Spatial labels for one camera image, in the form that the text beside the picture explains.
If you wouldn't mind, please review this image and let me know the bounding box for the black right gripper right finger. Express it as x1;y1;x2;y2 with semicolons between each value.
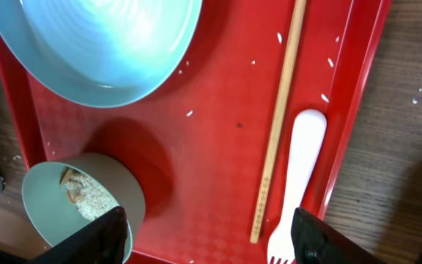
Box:
291;208;384;264

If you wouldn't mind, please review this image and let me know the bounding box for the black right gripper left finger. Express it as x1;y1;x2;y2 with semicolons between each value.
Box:
0;206;127;264

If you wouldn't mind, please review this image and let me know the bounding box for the green bowl with rice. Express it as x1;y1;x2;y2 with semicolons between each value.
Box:
21;153;146;261

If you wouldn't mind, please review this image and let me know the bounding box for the white plastic fork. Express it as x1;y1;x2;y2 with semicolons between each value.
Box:
267;109;327;263

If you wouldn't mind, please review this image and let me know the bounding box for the red plastic tray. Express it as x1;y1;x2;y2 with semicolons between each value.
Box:
0;0;390;263

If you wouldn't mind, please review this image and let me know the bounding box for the light blue plate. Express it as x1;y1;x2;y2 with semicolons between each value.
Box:
0;0;203;108

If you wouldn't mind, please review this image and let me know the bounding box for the wooden chopstick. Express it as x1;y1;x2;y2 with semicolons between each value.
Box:
250;0;307;244

